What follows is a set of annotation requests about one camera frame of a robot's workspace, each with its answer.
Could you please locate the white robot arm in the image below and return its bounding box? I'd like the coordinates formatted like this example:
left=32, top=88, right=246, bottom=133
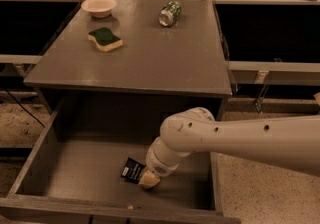
left=139, top=108, right=320, bottom=189

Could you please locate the open grey top drawer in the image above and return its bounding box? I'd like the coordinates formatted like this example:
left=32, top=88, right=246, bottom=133
left=1, top=92, right=241, bottom=224

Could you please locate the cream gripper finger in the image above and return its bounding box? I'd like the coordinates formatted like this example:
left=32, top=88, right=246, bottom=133
left=138, top=169, right=160, bottom=189

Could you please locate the dark blue rxbar wrapper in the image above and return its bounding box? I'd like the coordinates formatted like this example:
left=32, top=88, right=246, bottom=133
left=121, top=158, right=145, bottom=184

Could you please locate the grey cabinet with top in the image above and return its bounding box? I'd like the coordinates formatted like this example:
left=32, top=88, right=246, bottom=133
left=25, top=0, right=231, bottom=134

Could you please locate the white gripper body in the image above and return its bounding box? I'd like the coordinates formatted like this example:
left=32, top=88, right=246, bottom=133
left=146, top=146, right=180, bottom=177

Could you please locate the beige ceramic bowl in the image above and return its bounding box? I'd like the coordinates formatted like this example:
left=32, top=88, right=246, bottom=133
left=81, top=0, right=117, bottom=18

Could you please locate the black cable on floor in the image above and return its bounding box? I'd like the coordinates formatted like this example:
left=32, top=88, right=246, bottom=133
left=0, top=87, right=45, bottom=128

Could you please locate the green and yellow sponge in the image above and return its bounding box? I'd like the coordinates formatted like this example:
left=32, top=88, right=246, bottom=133
left=88, top=27, right=123, bottom=52

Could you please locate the green soda can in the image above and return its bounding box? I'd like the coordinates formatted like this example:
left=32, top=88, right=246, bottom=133
left=158, top=1, right=182, bottom=27

